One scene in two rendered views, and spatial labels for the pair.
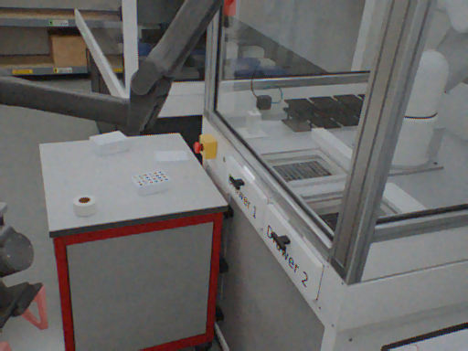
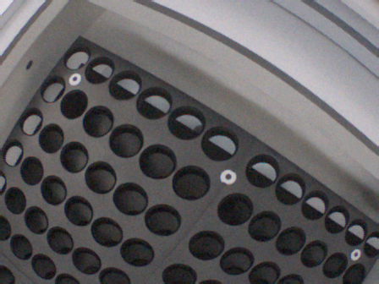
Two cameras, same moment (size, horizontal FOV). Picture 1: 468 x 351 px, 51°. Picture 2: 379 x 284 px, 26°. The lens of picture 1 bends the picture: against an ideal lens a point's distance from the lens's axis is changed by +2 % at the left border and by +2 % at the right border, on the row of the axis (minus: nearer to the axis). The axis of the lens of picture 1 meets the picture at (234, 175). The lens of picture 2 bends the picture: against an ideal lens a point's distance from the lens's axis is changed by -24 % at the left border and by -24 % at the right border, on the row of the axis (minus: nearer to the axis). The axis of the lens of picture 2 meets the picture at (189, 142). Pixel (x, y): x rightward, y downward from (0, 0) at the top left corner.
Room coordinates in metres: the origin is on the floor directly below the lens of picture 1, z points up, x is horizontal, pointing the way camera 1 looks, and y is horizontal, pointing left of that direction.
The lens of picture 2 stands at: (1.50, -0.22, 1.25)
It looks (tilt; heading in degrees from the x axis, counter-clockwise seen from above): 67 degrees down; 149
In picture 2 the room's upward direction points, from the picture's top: straight up
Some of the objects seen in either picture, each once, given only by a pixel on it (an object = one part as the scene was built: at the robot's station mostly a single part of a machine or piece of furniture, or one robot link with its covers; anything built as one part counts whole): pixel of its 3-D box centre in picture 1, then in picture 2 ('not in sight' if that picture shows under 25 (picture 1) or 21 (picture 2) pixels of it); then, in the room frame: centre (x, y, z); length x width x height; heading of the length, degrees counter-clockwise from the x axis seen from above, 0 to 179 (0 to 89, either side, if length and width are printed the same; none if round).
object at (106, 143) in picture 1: (110, 143); not in sight; (1.77, 0.51, 0.79); 0.13 x 0.09 x 0.05; 131
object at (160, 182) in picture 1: (150, 182); not in sight; (1.50, 0.30, 0.78); 0.12 x 0.08 x 0.04; 123
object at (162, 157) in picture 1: (171, 157); not in sight; (1.74, 0.26, 0.77); 0.13 x 0.09 x 0.02; 106
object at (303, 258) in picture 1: (289, 248); not in sight; (1.06, -0.17, 0.87); 0.29 x 0.02 x 0.11; 24
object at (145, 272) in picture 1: (129, 252); not in sight; (1.60, 0.40, 0.38); 0.62 x 0.58 x 0.76; 24
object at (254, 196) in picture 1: (244, 190); not in sight; (1.35, -0.04, 0.87); 0.29 x 0.02 x 0.11; 24
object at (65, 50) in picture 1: (72, 47); not in sight; (4.89, 1.73, 0.28); 0.41 x 0.32 x 0.28; 117
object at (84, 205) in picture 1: (84, 205); not in sight; (1.32, 0.47, 0.78); 0.07 x 0.07 x 0.04
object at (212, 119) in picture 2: not in sight; (242, 160); (1.39, -0.13, 0.90); 0.18 x 0.02 x 0.01; 24
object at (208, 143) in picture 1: (207, 146); not in sight; (1.64, 0.11, 0.88); 0.07 x 0.05 x 0.07; 24
